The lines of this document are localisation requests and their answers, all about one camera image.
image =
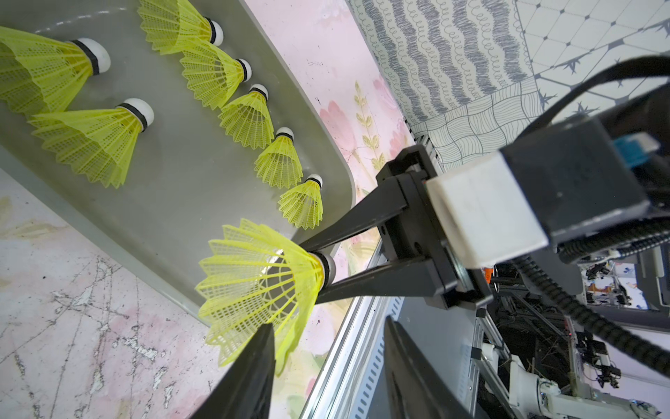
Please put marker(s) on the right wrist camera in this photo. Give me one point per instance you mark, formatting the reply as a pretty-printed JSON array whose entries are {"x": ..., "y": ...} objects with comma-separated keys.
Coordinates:
[{"x": 558, "y": 183}]

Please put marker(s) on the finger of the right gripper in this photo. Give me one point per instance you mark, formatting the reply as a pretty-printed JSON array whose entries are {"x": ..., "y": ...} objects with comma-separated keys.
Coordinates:
[
  {"x": 382, "y": 280},
  {"x": 382, "y": 204}
]

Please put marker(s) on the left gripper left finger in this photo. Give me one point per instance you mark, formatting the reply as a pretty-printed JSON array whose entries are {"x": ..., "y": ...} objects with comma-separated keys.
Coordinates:
[{"x": 245, "y": 390}]

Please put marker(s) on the pink floral table mat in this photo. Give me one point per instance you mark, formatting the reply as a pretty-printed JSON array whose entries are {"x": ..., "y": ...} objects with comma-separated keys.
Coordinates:
[{"x": 81, "y": 336}]

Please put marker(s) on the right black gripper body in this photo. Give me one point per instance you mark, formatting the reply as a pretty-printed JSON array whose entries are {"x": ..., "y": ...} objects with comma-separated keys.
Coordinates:
[{"x": 415, "y": 233}]

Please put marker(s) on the grey plastic storage box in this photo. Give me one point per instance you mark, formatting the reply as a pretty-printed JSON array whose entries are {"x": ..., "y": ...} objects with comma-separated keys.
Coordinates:
[{"x": 187, "y": 178}]

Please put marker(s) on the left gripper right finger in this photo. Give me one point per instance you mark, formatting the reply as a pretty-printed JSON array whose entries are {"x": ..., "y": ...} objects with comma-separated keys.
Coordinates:
[{"x": 414, "y": 389}]

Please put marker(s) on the yellow shuttlecock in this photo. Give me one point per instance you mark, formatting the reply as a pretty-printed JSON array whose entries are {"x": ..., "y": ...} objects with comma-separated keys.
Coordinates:
[
  {"x": 279, "y": 165},
  {"x": 44, "y": 75},
  {"x": 255, "y": 276},
  {"x": 98, "y": 144},
  {"x": 302, "y": 205},
  {"x": 211, "y": 74},
  {"x": 247, "y": 119},
  {"x": 171, "y": 25}
]

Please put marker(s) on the aluminium mounting rail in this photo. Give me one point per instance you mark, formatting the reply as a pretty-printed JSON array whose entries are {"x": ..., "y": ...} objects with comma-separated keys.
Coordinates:
[{"x": 346, "y": 384}]

